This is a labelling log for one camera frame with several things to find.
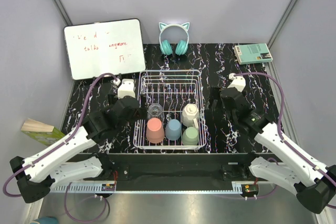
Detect green plastic cup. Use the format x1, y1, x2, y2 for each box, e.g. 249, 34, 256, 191
182, 126, 198, 146

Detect white slotted cable duct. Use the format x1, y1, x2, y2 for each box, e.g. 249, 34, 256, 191
50, 183, 116, 194

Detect white dry-erase board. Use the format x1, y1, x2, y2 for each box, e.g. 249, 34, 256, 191
64, 18, 146, 80

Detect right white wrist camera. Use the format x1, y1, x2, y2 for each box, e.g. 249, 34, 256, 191
228, 73, 246, 92

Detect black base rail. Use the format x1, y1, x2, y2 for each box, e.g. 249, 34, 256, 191
98, 153, 258, 192

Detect black marble pattern mat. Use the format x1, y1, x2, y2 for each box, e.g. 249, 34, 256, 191
61, 44, 279, 154

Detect clear faceted glass cup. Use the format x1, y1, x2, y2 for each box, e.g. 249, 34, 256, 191
147, 103, 164, 121

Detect pink plastic cup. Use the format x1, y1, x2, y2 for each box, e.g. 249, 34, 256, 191
146, 118, 164, 144

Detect blue plastic cup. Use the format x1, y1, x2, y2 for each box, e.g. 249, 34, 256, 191
165, 119, 182, 141

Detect white ceramic mug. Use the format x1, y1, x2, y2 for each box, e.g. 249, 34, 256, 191
181, 103, 199, 130

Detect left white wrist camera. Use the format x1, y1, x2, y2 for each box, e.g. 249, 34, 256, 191
117, 79, 135, 99

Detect teal book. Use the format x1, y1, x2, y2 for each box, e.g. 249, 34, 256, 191
234, 44, 273, 65

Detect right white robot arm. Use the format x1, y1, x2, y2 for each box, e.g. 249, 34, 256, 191
206, 87, 335, 214

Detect white wire dish rack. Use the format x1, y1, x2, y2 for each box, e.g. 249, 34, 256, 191
133, 69, 207, 150

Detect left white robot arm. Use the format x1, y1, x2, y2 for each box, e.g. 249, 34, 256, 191
10, 95, 147, 204

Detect green wooden box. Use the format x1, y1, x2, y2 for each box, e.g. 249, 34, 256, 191
21, 119, 65, 146

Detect teal cat-ear headphones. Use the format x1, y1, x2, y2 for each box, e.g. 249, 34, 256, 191
158, 22, 190, 56

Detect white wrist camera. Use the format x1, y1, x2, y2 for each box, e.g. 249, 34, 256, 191
117, 79, 135, 99
228, 73, 246, 92

